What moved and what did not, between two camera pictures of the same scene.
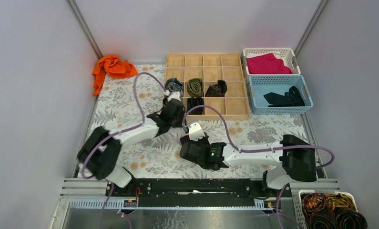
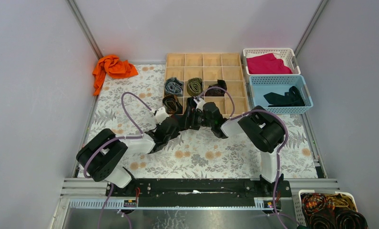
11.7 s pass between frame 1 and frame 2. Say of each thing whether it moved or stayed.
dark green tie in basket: stayed
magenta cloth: stayed
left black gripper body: moved
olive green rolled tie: stayed
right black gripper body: moved
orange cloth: stayed
